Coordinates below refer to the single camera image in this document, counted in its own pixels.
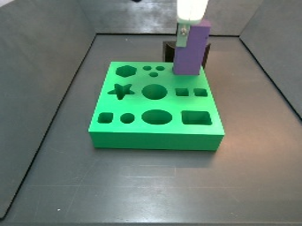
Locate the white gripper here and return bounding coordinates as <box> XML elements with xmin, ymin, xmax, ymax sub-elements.
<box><xmin>177</xmin><ymin>0</ymin><xmax>209</xmax><ymax>48</ymax></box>

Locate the black curved holder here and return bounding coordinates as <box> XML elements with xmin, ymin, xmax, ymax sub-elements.
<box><xmin>163</xmin><ymin>41</ymin><xmax>212</xmax><ymax>67</ymax></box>

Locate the green shape sorter block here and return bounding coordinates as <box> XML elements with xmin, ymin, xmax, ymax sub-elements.
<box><xmin>89</xmin><ymin>62</ymin><xmax>225</xmax><ymax>151</ymax></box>

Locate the purple arch block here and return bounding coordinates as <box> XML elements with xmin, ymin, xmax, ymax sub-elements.
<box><xmin>174</xmin><ymin>19</ymin><xmax>212</xmax><ymax>75</ymax></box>

